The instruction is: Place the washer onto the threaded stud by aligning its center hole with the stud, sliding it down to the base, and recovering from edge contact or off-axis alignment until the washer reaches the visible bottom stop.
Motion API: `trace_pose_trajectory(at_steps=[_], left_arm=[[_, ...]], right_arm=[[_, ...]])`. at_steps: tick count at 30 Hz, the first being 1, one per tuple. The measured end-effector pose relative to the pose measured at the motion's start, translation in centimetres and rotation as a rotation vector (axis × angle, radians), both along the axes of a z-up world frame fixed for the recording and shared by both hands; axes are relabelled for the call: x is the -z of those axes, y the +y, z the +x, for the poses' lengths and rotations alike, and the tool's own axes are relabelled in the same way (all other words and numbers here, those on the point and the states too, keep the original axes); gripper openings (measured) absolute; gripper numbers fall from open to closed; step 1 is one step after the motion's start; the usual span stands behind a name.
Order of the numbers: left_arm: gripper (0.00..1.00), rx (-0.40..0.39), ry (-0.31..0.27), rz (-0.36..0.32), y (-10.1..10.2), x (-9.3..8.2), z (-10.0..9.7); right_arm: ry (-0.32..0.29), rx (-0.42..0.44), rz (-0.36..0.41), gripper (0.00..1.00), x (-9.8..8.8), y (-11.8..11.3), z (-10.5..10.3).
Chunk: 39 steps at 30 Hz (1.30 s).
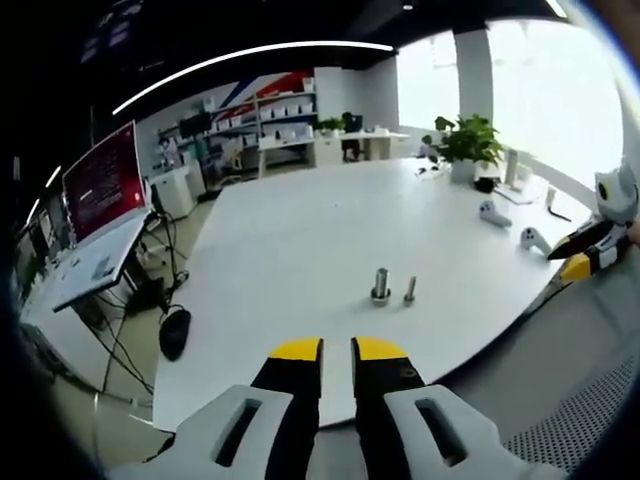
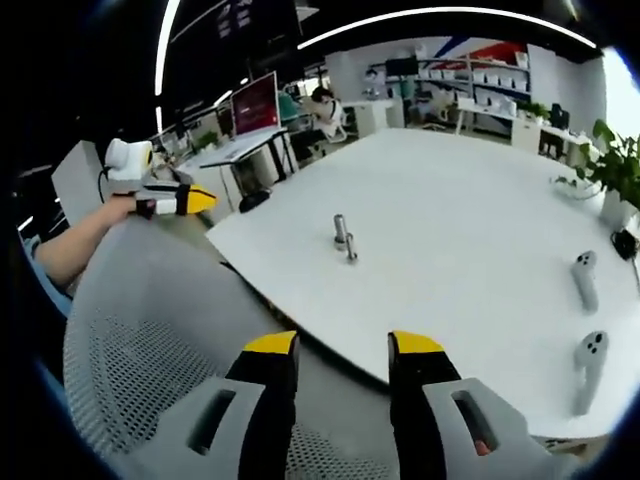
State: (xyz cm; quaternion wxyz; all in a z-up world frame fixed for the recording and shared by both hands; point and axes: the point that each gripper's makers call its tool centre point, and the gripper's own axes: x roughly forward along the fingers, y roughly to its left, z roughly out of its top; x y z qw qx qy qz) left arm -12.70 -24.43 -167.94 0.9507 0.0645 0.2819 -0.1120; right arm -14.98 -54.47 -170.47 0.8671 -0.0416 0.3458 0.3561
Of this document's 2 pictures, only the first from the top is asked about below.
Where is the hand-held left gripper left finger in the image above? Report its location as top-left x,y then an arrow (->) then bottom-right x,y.
107,337 -> 325,480

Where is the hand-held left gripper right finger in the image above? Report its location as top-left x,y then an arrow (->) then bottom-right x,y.
349,336 -> 566,480

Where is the large threaded steel stud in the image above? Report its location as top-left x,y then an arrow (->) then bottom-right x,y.
370,267 -> 393,307

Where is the white game controller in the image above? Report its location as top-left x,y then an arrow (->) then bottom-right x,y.
520,227 -> 554,257
478,199 -> 514,229

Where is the white desk stand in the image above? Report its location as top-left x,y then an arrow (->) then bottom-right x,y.
502,147 -> 534,197

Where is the black rounded object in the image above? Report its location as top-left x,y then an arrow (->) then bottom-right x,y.
159,304 -> 193,363

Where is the grey mesh office chair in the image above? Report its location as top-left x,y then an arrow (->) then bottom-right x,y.
449,279 -> 640,480

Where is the potted green plant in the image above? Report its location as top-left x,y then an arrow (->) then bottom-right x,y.
422,113 -> 506,184

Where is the white monitor desk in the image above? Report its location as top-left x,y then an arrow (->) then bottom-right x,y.
52,214 -> 154,314

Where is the white cabinet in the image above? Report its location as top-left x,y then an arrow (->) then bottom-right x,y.
149,164 -> 206,222

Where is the long white counter desk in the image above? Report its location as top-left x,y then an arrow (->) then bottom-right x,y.
259,130 -> 412,174

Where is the black office chair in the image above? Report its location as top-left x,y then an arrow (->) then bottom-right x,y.
341,113 -> 364,162

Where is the computer monitor with red screen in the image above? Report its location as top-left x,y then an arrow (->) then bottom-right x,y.
62,119 -> 146,246

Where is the small potted plant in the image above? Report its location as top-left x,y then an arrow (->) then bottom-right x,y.
314,117 -> 346,138

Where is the storage shelving with white bins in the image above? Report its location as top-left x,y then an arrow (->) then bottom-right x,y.
199,77 -> 319,177

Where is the curved linear ceiling light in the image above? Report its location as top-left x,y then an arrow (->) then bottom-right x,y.
112,40 -> 397,117

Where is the black cable bundle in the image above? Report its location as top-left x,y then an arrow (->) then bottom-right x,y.
94,219 -> 191,396

